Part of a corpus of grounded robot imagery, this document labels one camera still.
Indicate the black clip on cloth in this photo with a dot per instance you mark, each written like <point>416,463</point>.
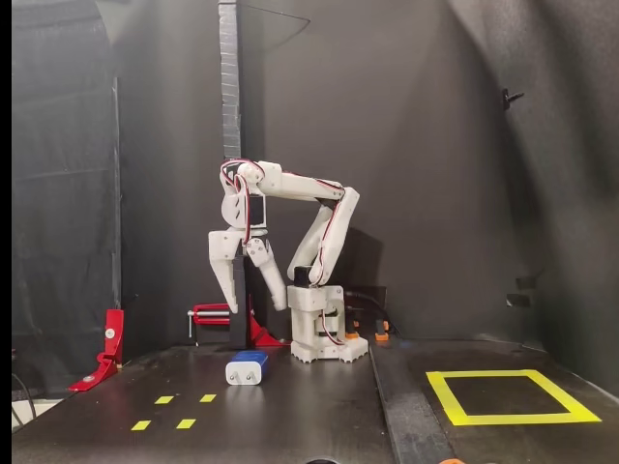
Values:
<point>506,98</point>

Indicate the black foam wrapped post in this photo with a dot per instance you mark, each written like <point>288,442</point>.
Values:
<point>231,96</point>

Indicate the long black flat strip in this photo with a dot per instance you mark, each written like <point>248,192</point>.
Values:
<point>406,411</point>

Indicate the red screw clamp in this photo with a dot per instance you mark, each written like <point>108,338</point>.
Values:
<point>208,308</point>

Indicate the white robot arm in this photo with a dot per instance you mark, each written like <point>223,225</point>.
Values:
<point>309,186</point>

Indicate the red folding metal bracket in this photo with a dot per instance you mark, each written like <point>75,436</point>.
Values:
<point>113,328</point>

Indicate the small yellow tape marker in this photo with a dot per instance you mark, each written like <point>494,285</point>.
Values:
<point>164,399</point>
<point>185,424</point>
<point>141,425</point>
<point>208,397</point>

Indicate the red angle bracket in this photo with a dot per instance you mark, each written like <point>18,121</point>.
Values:
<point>256,333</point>

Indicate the black tape piece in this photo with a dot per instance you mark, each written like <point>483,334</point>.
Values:
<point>517,300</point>
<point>524,281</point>

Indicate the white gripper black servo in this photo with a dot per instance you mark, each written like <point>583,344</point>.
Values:
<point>223,245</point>

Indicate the yellow tape square outline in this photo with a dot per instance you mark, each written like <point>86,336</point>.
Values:
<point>508,419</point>

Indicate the blue white charger block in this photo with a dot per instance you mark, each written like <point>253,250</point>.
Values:
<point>244,374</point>

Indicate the black backdrop cloth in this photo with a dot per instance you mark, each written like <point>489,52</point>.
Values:
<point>411,121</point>

